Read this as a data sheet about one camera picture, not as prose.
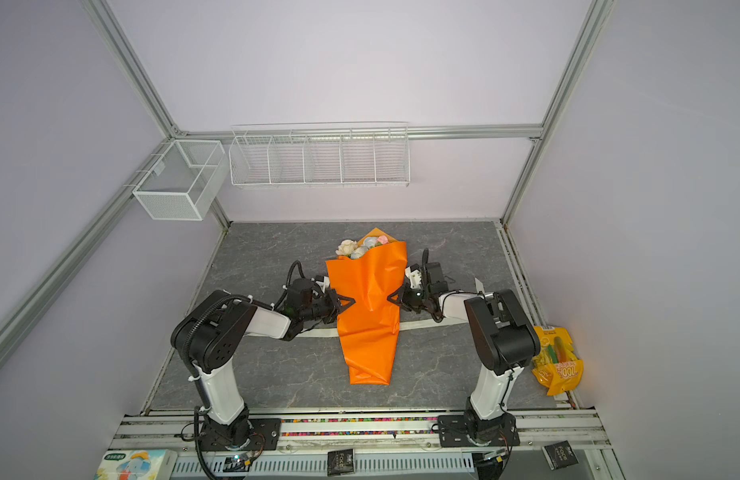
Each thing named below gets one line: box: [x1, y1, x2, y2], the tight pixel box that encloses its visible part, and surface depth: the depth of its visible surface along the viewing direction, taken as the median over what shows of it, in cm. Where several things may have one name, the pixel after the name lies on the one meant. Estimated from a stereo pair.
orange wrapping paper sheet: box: [325, 228, 408, 386], surface depth 94 cm
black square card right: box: [541, 440, 579, 471], surface depth 71 cm
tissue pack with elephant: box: [94, 449, 178, 480], surface depth 67 cm
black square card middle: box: [327, 448, 354, 476], surface depth 70 cm
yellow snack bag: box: [532, 326, 585, 396], surface depth 82 cm
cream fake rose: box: [335, 239, 358, 256], surface depth 110 cm
